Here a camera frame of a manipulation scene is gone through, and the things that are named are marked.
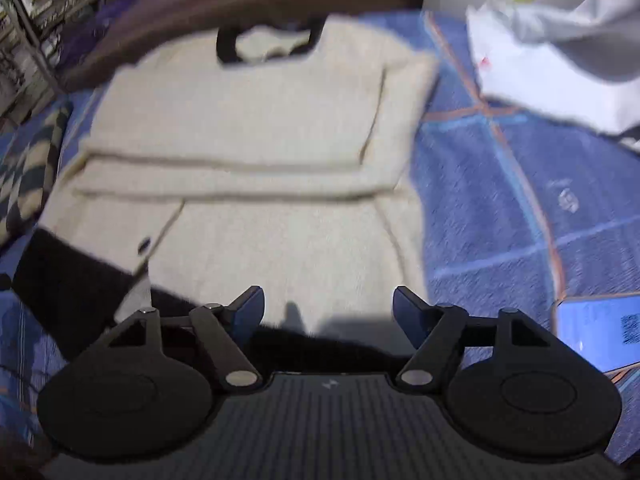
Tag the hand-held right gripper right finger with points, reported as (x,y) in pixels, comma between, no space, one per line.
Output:
(407,312)

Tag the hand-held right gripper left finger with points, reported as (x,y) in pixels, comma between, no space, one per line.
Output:
(247,312)

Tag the cream and black knit cardigan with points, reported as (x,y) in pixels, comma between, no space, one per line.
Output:
(260,160)

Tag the blue card with code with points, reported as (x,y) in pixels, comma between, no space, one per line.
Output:
(600,332)

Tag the checkered folded knit cloth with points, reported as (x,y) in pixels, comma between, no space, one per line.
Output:
(30,170)

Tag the white garment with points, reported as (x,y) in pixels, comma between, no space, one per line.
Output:
(560,55)

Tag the brown covered bed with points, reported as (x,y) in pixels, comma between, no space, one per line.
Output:
(225,0)

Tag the purple cloth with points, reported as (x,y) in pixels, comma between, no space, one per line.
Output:
(82,35)

